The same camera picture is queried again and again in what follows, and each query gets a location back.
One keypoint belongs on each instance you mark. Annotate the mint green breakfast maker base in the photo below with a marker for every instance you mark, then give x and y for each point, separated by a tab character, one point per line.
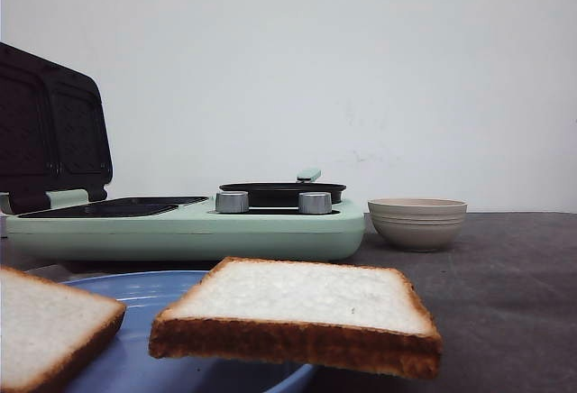
164	228

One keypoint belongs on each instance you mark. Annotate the breakfast maker hinged lid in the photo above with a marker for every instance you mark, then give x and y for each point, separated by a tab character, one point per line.
53	134

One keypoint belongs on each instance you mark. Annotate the right silver control knob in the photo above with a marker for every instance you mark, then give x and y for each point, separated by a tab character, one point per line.
314	203

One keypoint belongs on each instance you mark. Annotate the blue plastic plate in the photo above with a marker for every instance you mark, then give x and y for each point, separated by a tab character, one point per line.
126	366

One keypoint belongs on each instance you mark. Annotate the black frying pan green handle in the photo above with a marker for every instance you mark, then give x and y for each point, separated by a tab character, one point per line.
285	194

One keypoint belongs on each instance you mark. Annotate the silver control knob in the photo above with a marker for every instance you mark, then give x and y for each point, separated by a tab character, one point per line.
232	202
314	203

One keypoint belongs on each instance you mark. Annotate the white bread slice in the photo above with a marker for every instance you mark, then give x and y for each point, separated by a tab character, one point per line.
50	332
349	317

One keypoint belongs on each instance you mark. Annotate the beige ribbed bowl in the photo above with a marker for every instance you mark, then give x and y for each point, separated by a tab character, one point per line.
418	224

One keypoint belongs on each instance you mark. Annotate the left silver control knob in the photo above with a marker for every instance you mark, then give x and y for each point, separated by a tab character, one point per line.
232	202

